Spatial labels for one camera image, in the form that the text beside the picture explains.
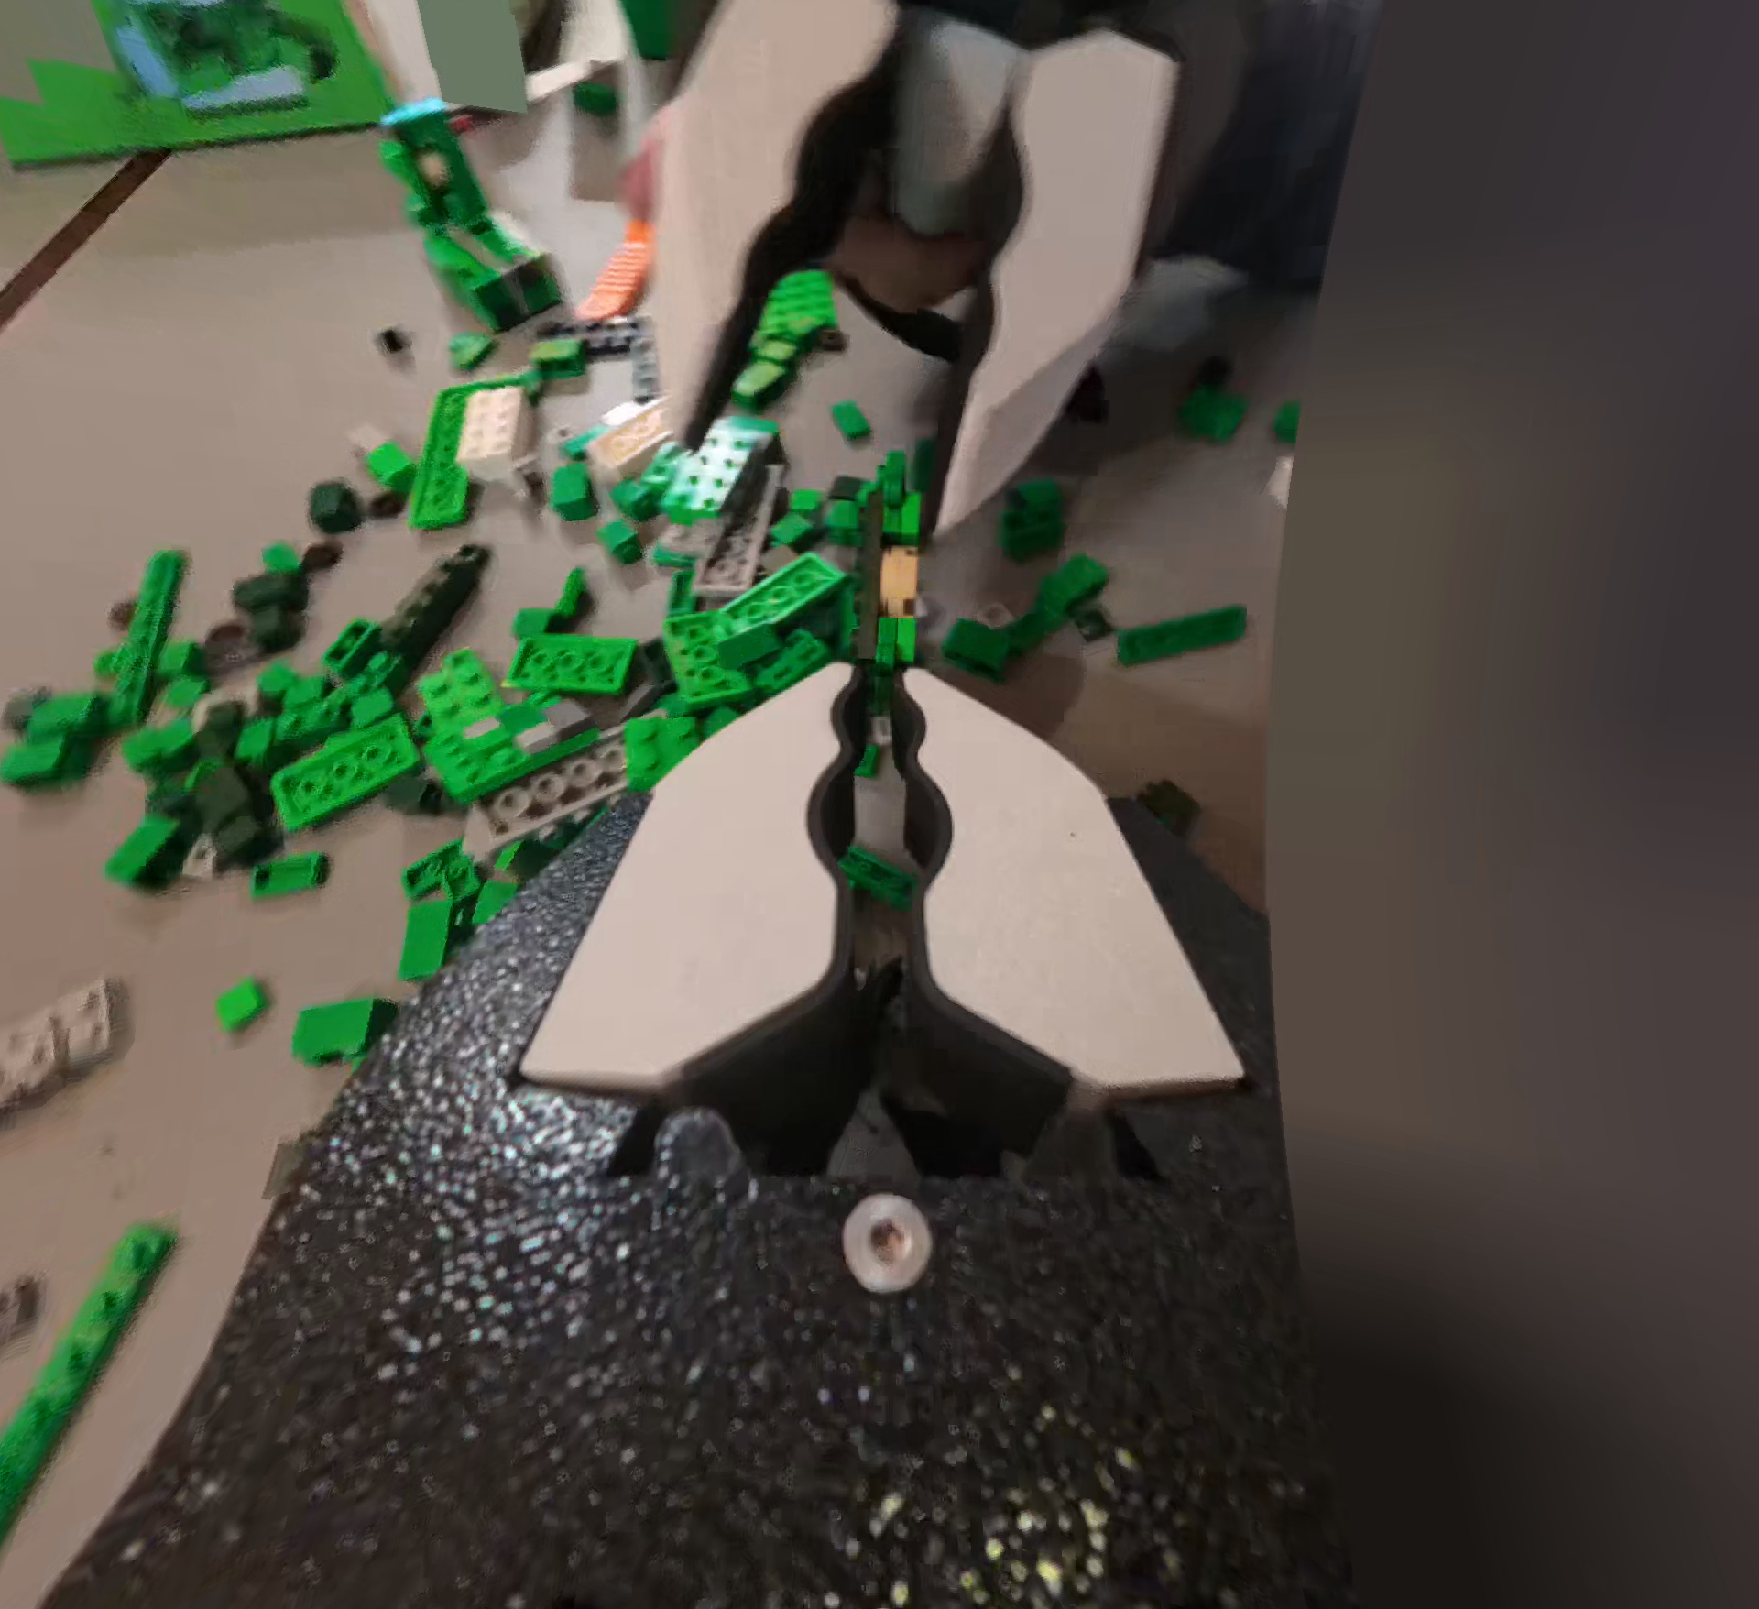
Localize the person's right hand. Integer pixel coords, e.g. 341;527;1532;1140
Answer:
823;211;995;322

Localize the green brick figure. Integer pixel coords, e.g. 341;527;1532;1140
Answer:
378;102;568;337

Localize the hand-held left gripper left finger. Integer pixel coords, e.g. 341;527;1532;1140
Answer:
520;658;864;1098

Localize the pile of green toy bricks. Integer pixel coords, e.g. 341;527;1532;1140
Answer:
0;263;1305;1068

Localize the light grey toy brick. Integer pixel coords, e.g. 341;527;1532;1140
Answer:
0;978;123;1114

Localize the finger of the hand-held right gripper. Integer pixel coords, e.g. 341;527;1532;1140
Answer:
655;0;904;446
932;26;1187;538

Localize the person's right forearm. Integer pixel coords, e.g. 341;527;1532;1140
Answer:
1161;0;1398;298

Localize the thin green brick assembly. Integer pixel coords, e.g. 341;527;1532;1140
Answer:
851;447;943;800

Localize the long green brick plate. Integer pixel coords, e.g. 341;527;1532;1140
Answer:
0;1221;184;1535

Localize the green toy box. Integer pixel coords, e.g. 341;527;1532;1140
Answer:
0;0;566;170

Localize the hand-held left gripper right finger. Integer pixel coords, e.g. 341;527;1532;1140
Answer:
897;667;1248;1103

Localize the orange toy brick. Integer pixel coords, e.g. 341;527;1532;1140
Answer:
575;218;655;322

